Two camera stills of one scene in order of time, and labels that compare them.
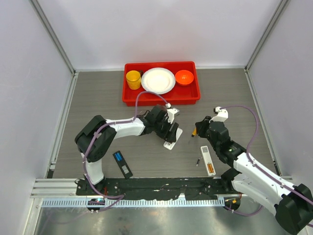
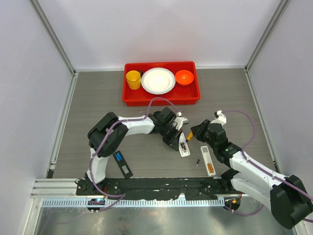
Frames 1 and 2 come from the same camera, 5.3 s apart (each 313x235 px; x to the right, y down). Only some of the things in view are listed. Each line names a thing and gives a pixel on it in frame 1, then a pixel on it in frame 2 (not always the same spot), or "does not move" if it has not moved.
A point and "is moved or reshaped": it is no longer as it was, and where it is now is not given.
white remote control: x=169 y=145 is moved or reshaped
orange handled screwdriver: x=194 y=131 is moved or reshaped
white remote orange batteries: x=209 y=164 does not move
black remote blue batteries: x=122 y=164 does not move
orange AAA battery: x=210 y=168 does not move
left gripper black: x=170 y=136 does not move
